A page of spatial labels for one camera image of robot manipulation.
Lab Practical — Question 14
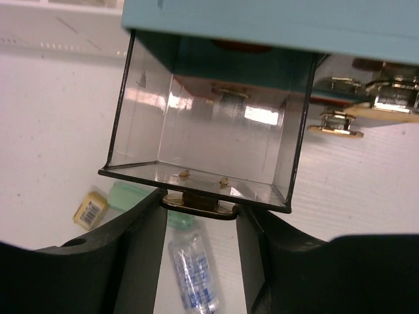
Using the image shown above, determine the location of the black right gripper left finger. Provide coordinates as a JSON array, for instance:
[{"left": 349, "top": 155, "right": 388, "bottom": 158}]
[{"left": 1, "top": 189, "right": 167, "bottom": 313}]

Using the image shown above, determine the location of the yellow small eraser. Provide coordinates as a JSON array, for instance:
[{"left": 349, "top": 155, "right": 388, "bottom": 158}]
[{"left": 73, "top": 191, "right": 109, "bottom": 231}]

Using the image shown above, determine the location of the clear blue glue bottle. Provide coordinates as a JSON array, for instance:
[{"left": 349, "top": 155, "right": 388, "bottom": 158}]
[{"left": 168, "top": 231, "right": 219, "bottom": 313}]

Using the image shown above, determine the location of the white four-slot file organizer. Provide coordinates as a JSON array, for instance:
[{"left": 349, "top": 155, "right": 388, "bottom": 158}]
[{"left": 1, "top": 1, "right": 130, "bottom": 58}]

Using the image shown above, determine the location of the clear drawer with gold knob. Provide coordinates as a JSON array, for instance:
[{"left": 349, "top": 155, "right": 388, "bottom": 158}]
[{"left": 99, "top": 30, "right": 318, "bottom": 215}]

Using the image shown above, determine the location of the green capsule case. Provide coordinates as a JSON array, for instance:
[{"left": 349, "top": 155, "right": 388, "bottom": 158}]
[{"left": 107, "top": 181, "right": 196, "bottom": 230}]

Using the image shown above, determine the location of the teal mini drawer cabinet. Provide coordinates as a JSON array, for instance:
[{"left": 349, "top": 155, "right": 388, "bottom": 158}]
[{"left": 122, "top": 1, "right": 418, "bottom": 123}]

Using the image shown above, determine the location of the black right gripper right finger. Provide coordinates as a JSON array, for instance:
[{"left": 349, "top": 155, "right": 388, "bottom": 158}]
[{"left": 236, "top": 205, "right": 418, "bottom": 313}]

